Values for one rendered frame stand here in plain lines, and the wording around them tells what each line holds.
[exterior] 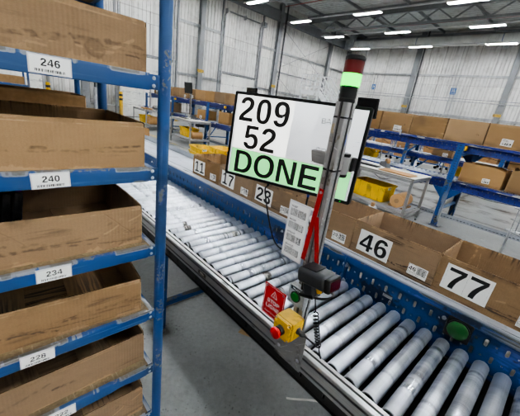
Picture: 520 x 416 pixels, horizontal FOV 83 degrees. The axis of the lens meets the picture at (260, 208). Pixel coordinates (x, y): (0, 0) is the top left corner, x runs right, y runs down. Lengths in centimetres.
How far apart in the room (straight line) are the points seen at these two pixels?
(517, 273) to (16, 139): 173
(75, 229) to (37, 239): 7
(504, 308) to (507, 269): 30
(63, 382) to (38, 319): 22
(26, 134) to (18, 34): 16
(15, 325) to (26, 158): 36
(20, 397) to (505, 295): 148
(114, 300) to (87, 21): 62
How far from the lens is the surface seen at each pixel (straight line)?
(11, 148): 70
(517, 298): 140
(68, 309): 85
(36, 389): 98
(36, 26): 69
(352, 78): 85
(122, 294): 87
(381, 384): 114
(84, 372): 100
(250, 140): 109
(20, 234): 75
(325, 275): 87
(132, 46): 73
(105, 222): 77
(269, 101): 107
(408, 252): 145
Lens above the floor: 151
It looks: 19 degrees down
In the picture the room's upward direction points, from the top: 8 degrees clockwise
